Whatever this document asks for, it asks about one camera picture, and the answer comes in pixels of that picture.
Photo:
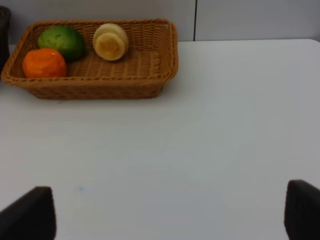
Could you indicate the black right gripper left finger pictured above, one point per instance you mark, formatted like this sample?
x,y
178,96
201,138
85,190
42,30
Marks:
x,y
31,217

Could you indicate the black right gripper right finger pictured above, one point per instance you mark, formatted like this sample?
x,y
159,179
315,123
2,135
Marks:
x,y
302,211

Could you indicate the orange tangerine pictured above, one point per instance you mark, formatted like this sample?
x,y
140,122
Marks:
x,y
44,63

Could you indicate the green lime fruit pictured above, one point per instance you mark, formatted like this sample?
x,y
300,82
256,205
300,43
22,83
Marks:
x,y
65,39

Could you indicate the red yellow peach toy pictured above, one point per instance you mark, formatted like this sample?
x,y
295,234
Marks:
x,y
110,42

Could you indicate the light brown wicker basket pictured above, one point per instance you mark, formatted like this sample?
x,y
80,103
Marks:
x,y
150,62

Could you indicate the dark brown wicker basket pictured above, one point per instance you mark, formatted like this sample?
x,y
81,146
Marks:
x,y
5,16

